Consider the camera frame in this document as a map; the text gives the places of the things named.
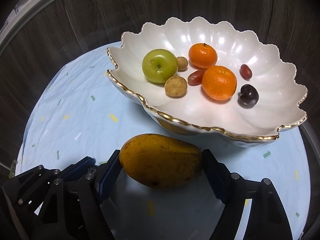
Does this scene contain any front orange mandarin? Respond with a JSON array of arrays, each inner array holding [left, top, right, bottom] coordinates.
[[201, 66, 237, 101]]

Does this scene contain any red grape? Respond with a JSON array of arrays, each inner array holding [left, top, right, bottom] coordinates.
[[188, 69, 205, 86], [239, 64, 252, 80]]

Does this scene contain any white scalloped gold-rimmed bowl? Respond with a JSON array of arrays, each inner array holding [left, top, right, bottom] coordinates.
[[107, 17, 308, 147]]

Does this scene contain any dark purple plum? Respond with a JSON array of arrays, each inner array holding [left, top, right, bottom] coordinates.
[[238, 84, 259, 108]]

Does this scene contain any light blue patterned tablecloth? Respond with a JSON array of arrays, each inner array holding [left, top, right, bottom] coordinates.
[[15, 41, 312, 240]]

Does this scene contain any back orange mandarin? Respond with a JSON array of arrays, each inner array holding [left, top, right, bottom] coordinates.
[[188, 43, 217, 69]]

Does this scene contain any orange mandarin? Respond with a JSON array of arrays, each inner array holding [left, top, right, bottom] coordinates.
[[188, 43, 217, 69], [201, 66, 237, 101]]

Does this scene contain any green yellow apple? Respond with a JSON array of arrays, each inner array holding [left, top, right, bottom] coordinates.
[[142, 49, 178, 84]]

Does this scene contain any small brown longan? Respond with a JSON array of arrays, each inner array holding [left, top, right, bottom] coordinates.
[[176, 56, 188, 72]]

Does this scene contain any yellow orange mango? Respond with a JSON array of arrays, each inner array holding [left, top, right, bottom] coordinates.
[[119, 133, 202, 189]]

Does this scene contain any large brown longan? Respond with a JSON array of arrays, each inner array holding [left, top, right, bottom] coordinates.
[[164, 76, 188, 98]]

